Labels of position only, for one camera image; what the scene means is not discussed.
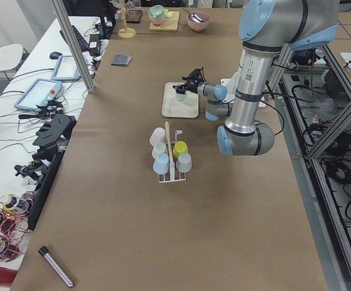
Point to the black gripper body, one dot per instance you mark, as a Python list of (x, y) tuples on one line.
[(192, 86)]

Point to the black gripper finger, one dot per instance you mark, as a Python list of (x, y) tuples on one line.
[(180, 86), (180, 90)]

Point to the green plastic cup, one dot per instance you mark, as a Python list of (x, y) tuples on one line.
[(180, 97)]

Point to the cream rabbit tray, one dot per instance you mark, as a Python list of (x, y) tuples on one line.
[(178, 105)]

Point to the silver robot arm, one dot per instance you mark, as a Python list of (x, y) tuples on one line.
[(264, 28)]

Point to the pink plastic cup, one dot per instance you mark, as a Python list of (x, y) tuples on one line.
[(158, 135)]

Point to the yellow plastic cup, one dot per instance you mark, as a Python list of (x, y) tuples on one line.
[(179, 148)]

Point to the cream plastic cup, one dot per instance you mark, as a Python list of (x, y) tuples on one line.
[(159, 148)]

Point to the grey plastic cup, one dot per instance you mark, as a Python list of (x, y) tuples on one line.
[(184, 162)]

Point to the light blue plastic cup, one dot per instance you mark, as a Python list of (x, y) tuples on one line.
[(161, 164)]

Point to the pink bowl with ice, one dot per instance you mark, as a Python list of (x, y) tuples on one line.
[(198, 26)]

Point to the wooden cutting board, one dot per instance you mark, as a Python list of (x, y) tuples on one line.
[(169, 23)]

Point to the grey folded cloth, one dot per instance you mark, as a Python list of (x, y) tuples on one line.
[(121, 60)]

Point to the metal ice scoop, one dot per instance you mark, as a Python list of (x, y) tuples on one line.
[(194, 16)]

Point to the stacked green bowls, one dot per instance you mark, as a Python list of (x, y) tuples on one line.
[(156, 14)]

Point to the wooden mug tree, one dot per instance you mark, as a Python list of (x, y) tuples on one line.
[(125, 32)]

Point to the black keyboard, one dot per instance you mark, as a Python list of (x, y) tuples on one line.
[(83, 44)]

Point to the blue teach pendant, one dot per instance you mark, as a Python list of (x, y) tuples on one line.
[(39, 94), (65, 69)]

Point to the black computer mouse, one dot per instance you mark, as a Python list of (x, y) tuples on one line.
[(54, 55)]

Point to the metal tube with black cap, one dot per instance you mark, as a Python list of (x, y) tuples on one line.
[(46, 254)]

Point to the white wire cup rack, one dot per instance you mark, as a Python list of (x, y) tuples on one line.
[(173, 175)]

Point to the aluminium frame post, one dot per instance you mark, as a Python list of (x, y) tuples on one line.
[(66, 27)]

